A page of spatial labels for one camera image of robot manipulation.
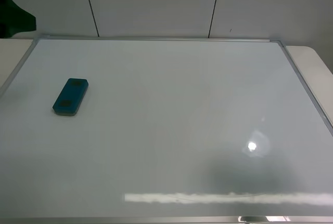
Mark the blue whiteboard eraser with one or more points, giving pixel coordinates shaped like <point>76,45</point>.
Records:
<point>71,96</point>

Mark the white whiteboard with aluminium frame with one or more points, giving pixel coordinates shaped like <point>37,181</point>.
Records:
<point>169,131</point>

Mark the dark green object at left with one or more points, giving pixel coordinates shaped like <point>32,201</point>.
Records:
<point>15,20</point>

